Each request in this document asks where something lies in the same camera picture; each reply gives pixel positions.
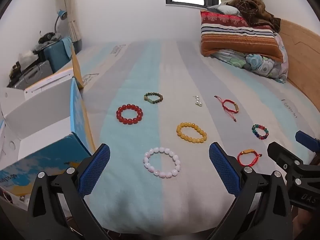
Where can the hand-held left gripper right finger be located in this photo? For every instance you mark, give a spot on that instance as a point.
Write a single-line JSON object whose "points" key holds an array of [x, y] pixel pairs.
{"points": [[223, 166]]}

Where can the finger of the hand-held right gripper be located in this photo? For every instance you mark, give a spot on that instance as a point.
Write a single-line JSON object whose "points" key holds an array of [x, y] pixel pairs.
{"points": [[306, 138], [280, 152]]}

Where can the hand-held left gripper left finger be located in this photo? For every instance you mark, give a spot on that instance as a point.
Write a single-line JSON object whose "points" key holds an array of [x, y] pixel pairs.
{"points": [[96, 166]]}

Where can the blue and white cardboard box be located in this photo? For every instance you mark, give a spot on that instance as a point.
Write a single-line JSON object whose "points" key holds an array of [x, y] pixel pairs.
{"points": [[42, 130]]}

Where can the floral pillow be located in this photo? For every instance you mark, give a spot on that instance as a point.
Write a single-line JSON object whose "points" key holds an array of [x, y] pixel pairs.
{"points": [[262, 66]]}

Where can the wooden headboard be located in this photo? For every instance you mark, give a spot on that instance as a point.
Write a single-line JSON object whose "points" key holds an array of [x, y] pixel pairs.
{"points": [[302, 52]]}

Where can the striped bedsheet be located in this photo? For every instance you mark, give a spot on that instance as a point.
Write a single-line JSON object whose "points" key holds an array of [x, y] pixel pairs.
{"points": [[150, 80]]}

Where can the grey suitcase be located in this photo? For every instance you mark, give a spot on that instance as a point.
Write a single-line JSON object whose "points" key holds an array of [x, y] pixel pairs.
{"points": [[32, 73]]}

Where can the blue suitcase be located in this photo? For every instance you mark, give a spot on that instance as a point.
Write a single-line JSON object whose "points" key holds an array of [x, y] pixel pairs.
{"points": [[56, 56]]}

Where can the striped red orange pillow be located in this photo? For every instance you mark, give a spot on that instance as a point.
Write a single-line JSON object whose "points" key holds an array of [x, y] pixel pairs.
{"points": [[237, 37]]}

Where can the light blue cloth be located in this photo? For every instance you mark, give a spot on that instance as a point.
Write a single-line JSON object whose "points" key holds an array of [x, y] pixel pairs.
{"points": [[67, 45]]}

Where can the white plastic bag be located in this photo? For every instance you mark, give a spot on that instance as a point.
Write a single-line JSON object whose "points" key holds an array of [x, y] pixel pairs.
{"points": [[26, 56]]}

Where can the black bag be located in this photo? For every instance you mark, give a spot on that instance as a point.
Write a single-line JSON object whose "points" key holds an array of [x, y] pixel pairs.
{"points": [[48, 37]]}

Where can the brown blanket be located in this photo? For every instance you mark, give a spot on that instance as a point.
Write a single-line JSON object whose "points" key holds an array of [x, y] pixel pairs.
{"points": [[252, 7]]}

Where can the grey pillow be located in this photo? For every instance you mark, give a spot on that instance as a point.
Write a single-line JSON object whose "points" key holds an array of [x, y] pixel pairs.
{"points": [[225, 10]]}

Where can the blue desk lamp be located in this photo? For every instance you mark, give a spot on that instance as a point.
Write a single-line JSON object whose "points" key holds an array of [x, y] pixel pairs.
{"points": [[62, 14]]}

